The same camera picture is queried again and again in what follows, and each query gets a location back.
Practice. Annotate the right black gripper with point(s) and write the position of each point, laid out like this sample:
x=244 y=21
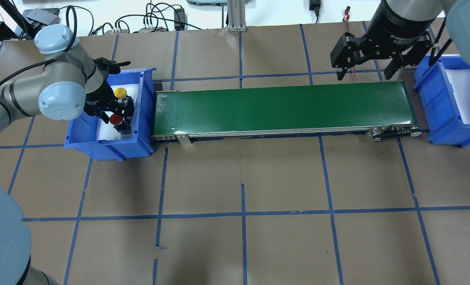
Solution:
x=394 y=29

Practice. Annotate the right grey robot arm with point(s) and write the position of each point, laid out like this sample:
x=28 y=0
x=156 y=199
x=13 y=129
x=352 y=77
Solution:
x=447 y=21

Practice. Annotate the aluminium frame post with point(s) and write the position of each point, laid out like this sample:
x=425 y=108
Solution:
x=236 y=16

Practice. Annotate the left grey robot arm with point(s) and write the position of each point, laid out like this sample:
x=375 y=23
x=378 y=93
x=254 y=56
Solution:
x=67 y=84

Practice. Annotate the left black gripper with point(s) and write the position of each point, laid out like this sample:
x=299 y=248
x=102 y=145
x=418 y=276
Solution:
x=100 y=96

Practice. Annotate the right white foam pad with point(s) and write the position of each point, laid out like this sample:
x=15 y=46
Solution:
x=460 y=82

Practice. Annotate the right blue plastic bin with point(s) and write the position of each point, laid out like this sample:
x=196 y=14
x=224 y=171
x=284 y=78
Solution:
x=436 y=95

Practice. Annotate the left blue plastic bin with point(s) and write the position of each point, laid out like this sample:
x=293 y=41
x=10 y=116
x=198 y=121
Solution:
x=82 y=131

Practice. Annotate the green conveyor belt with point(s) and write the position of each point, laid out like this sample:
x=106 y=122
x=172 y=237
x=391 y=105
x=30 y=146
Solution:
x=380 y=109

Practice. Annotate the white foam pad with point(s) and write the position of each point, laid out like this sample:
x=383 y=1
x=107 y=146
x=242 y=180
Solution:
x=107 y=131
x=460 y=82

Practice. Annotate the red push button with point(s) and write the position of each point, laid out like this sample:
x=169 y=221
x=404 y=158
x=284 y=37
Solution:
x=120 y=124

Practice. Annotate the yellow push button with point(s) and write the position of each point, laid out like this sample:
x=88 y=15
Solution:
x=120 y=93

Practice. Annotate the left white foam pad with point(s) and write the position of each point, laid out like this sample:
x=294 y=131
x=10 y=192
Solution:
x=107 y=131

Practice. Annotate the blue plastic bin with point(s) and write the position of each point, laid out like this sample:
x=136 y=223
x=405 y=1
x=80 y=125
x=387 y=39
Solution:
x=436 y=95
x=82 y=131

